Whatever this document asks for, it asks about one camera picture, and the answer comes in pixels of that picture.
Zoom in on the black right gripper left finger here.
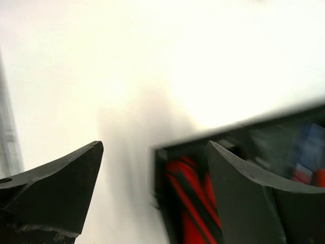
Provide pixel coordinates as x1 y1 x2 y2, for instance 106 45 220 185
1 141 104 238

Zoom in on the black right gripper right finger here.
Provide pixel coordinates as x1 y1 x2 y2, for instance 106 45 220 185
207 142 324 244

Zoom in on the large red black utility knife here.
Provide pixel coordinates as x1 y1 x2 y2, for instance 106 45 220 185
166 156 224 243

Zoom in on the blue red screwdriver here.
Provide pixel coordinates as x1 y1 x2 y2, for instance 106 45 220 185
291 124 324 185

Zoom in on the black middle storage bin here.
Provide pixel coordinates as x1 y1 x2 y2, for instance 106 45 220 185
238 104 325 189

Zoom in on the black storage bin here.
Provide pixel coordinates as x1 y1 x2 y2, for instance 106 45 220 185
153 135 247 243
238 104 325 189

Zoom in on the black near storage bin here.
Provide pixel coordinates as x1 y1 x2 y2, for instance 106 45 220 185
153 135 247 243

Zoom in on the aluminium frame rail right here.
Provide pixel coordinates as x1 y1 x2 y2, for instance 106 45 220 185
1 62 24 177

